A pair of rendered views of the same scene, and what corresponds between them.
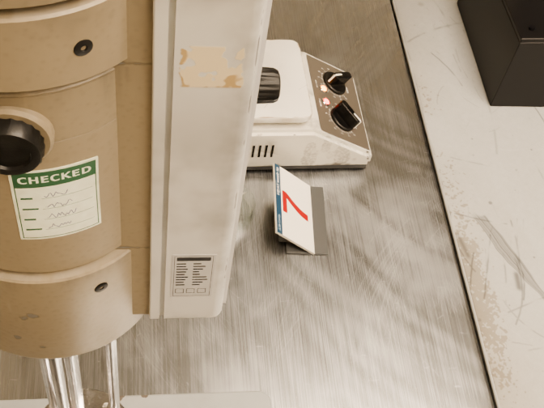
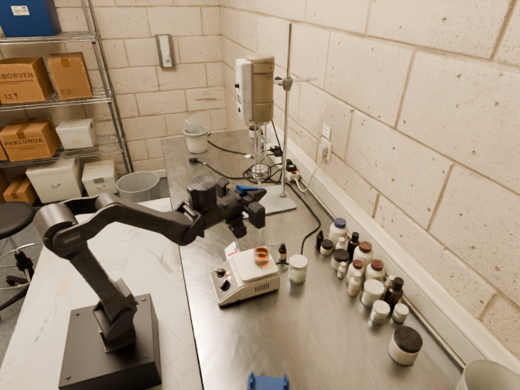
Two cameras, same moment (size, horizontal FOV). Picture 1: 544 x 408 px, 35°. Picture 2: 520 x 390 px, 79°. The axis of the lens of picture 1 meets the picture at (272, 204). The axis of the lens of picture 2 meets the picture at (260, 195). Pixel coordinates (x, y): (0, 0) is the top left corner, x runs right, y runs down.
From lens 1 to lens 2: 1.38 m
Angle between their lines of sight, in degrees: 94
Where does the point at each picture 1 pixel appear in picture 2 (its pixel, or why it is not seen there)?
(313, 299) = (223, 241)
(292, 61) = (242, 271)
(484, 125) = (162, 308)
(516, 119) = not seen: hidden behind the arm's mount
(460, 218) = (178, 270)
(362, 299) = (210, 243)
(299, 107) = (236, 256)
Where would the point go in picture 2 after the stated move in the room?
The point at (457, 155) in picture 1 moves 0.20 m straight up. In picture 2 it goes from (176, 292) to (165, 244)
